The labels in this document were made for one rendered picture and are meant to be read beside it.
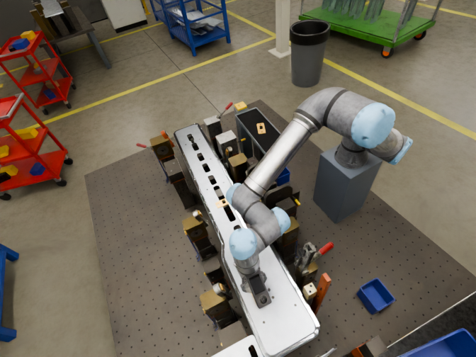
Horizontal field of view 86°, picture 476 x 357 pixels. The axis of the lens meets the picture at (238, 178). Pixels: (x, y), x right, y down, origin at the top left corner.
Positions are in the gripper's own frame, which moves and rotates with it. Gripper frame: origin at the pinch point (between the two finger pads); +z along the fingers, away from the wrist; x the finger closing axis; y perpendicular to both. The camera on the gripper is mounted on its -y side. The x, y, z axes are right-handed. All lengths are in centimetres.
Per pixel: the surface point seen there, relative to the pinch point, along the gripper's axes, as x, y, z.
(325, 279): -19.9, -10.8, -12.8
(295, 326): -7.5, -15.0, 7.0
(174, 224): 25, 69, 35
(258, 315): 2.5, -6.2, 6.9
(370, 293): -50, -14, 37
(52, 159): 139, 261, 81
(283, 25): -224, 356, 55
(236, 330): 12.0, -6.5, 8.8
